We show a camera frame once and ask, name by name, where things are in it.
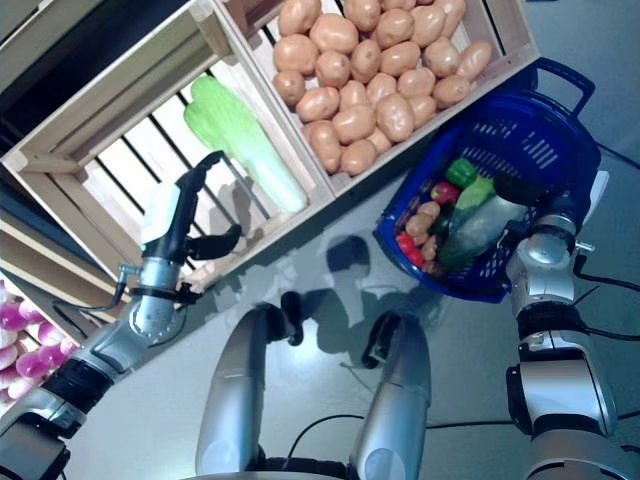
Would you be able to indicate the red apple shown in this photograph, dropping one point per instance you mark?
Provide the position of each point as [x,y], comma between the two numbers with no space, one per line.
[445,192]

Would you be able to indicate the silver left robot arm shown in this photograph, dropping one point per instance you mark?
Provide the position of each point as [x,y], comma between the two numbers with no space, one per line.
[150,310]

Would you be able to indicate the slatted wooden cabbage crate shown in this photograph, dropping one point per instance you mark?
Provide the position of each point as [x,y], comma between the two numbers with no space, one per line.
[100,95]

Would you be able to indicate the wooden display stand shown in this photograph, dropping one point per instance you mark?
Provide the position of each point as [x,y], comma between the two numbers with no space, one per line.
[60,260]

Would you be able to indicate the dark green cucumber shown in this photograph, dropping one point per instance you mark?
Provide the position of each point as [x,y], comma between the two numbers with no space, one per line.
[442,223]

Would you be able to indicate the purple white onion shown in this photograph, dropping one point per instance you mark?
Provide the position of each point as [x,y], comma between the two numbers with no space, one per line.
[6,350]
[42,332]
[12,316]
[7,382]
[30,365]
[60,352]

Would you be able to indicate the green bell pepper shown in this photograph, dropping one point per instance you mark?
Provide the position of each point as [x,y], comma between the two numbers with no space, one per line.
[461,171]

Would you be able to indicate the dark robot torso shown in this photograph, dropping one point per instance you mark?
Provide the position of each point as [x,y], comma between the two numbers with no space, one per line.
[305,472]

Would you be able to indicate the silver left robot leg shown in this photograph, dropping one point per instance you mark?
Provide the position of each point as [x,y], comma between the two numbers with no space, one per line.
[235,390]

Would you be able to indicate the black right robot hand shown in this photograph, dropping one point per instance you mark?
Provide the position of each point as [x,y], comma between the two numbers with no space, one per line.
[520,190]

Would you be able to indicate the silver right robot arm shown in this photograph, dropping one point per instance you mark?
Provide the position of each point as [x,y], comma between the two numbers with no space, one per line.
[545,260]

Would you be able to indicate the blue plastic shopping basket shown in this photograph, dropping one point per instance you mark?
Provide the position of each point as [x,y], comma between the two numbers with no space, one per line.
[575,120]

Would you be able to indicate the wooden potato crate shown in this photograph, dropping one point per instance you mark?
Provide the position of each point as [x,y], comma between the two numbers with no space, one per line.
[505,75]

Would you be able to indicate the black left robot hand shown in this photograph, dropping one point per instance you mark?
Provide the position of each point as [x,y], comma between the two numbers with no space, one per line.
[165,220]

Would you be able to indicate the red pepper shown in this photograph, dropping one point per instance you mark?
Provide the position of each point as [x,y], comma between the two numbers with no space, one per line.
[410,245]

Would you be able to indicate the silver right robot leg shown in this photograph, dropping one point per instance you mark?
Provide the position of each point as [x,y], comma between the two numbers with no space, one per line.
[395,400]

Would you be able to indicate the silver robot leg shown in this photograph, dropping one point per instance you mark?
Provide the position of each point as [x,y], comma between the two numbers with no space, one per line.
[395,400]
[235,390]

